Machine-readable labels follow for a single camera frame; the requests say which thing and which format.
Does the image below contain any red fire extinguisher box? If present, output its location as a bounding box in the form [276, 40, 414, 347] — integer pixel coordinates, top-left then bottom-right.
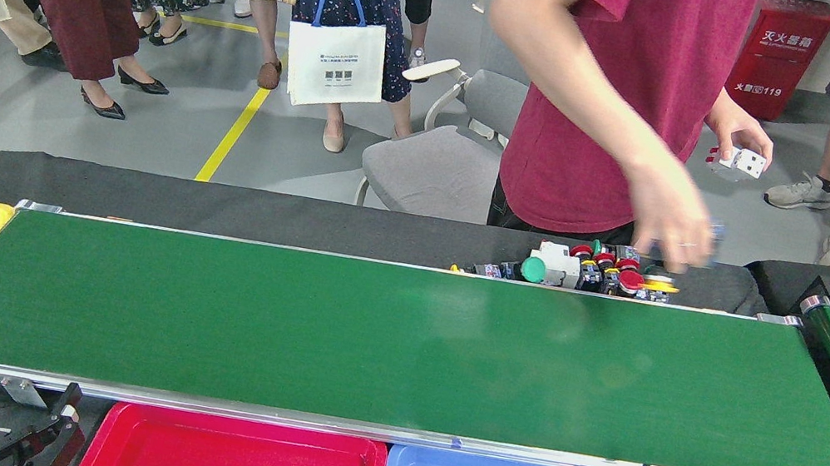
[719, 0, 830, 131]

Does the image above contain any long green conveyor belt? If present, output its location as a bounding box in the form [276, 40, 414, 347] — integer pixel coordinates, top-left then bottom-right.
[0, 185, 830, 466]

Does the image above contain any person's right hand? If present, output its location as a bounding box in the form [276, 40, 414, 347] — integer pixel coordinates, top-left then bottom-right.
[613, 164, 728, 279]

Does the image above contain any red plastic tray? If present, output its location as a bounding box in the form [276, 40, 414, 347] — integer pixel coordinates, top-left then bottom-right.
[75, 394, 391, 466]

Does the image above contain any grey office chair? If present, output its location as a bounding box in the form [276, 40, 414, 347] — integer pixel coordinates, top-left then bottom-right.
[352, 47, 534, 232]

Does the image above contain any person's left hand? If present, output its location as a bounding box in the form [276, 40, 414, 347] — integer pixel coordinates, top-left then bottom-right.
[702, 106, 781, 169]

